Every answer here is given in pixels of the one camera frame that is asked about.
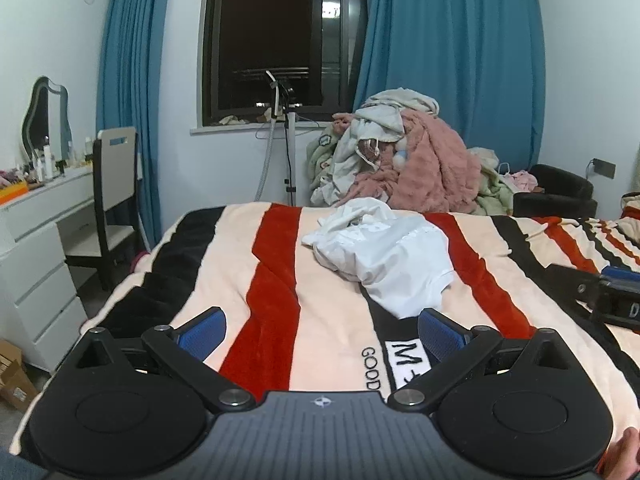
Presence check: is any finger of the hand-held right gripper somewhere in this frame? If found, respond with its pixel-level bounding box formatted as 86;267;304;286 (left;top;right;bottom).
547;264;601;306
602;266;640;285

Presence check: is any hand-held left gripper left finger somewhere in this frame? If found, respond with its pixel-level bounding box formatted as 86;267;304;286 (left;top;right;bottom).
75;306;257;413

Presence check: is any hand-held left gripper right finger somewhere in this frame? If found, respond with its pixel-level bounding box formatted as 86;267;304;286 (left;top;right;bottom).
387;308;568;413

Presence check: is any white shirt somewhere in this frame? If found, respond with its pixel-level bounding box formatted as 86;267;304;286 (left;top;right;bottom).
301;197;456;320

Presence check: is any black armchair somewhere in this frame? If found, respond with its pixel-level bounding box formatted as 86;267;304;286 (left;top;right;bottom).
512;164;598;218

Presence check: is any red black striped blanket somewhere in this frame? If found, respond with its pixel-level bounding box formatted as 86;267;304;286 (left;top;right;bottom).
10;202;640;461

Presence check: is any small pink garment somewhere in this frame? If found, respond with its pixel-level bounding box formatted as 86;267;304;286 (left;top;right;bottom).
502;170;538;192

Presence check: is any pale green garment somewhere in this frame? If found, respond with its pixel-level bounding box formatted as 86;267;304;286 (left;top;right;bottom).
470;147;516;217

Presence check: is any person's bare leg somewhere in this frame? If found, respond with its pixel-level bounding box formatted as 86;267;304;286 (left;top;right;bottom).
597;427;640;480

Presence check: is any pink fluffy blanket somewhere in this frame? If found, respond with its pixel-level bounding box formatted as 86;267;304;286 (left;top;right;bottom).
332;110;483;215

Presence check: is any black and white chair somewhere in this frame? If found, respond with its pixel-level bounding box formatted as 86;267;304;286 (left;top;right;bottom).
65;126;140;291

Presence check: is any white dresser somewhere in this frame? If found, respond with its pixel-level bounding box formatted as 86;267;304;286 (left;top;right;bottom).
0;165;98;373

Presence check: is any cardboard box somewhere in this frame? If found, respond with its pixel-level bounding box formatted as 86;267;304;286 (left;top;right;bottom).
0;337;40;413

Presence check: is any white window sill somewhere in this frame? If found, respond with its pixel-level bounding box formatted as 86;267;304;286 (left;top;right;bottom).
190;120;341;137

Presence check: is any pale green printed blanket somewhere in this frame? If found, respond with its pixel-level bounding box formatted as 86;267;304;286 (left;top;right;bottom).
305;125;351;206

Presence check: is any grey white hoodie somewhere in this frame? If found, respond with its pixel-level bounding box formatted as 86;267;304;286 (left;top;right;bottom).
332;89;441;196

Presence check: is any person's blue grey clothing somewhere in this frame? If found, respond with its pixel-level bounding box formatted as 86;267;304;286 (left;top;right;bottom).
0;447;51;480

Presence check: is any row of cosmetic bottles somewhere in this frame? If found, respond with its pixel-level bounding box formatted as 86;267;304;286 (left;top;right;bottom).
0;135;96;186

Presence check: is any orange box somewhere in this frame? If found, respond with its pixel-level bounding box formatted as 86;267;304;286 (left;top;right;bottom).
0;180;30;206

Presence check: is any blue curtain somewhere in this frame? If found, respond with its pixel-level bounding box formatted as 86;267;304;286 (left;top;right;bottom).
347;0;548;181
96;0;176;256

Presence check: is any dark window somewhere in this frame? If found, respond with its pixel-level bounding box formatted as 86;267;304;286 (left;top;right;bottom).
201;0;368;128

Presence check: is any grey ribbed hose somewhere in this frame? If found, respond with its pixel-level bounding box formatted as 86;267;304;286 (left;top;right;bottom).
254;120;277;203

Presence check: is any wavy frame mirror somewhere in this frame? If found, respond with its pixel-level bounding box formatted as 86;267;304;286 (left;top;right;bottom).
20;76;73;161

